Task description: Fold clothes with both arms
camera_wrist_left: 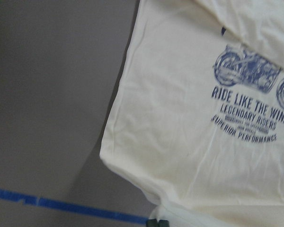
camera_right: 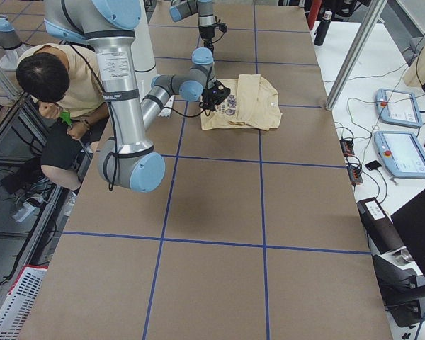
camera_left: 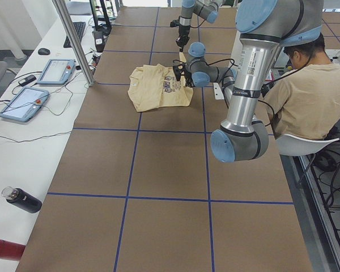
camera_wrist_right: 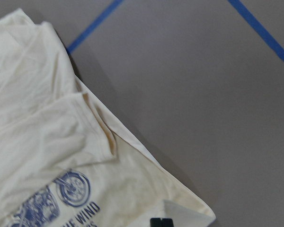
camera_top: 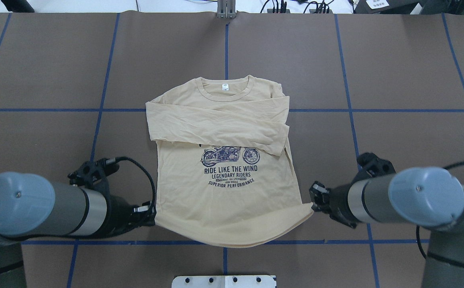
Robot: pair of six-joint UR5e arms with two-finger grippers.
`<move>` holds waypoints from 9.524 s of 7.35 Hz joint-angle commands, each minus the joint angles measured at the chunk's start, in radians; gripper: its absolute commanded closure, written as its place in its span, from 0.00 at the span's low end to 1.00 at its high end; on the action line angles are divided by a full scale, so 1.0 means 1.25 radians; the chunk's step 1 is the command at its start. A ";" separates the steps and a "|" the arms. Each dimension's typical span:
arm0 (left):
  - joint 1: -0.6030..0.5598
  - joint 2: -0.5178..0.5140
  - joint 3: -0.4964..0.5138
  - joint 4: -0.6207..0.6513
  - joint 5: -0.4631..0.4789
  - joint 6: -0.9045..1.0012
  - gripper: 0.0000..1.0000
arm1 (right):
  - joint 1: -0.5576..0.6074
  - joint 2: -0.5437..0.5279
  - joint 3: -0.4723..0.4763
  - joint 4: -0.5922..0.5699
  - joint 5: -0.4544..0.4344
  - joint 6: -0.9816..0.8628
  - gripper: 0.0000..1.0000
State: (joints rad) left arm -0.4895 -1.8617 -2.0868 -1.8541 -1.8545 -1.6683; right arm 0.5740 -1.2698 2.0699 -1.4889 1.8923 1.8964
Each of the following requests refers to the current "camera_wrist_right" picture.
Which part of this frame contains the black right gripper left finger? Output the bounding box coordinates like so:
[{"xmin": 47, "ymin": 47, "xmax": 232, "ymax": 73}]
[{"xmin": 150, "ymin": 218, "xmax": 162, "ymax": 227}]

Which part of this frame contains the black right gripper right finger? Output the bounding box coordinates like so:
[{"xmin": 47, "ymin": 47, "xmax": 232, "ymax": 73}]
[{"xmin": 162, "ymin": 218, "xmax": 173, "ymax": 227}]

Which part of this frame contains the beige long-sleeve printed shirt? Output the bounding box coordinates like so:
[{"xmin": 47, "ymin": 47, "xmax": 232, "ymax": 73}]
[{"xmin": 0, "ymin": 9, "xmax": 216, "ymax": 227}]

